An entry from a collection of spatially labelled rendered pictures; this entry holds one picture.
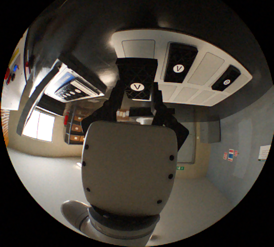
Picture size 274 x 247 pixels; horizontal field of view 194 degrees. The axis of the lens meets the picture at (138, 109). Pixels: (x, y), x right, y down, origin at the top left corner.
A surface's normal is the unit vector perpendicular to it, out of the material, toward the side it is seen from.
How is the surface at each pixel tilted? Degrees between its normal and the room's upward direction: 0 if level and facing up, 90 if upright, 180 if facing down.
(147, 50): 0
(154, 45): 0
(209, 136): 90
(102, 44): 0
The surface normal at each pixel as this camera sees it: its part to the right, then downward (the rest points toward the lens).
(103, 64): -0.09, 0.95
